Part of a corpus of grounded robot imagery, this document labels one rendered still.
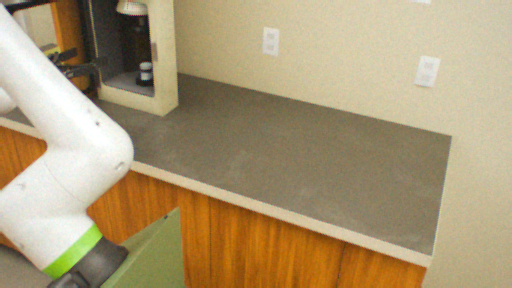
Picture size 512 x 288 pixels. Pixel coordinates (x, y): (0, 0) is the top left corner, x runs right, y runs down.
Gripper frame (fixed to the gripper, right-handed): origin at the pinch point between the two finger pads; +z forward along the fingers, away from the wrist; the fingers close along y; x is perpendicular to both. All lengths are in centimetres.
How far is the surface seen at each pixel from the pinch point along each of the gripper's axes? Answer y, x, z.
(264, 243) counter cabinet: -70, 47, -5
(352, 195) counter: -92, 28, 9
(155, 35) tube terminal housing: -12.6, -3.8, 19.9
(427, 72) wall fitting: -101, 7, 66
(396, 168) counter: -101, 28, 31
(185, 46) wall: 5, 16, 62
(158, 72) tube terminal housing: -12.7, 10.1, 19.9
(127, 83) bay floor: 7.1, 20.9, 24.3
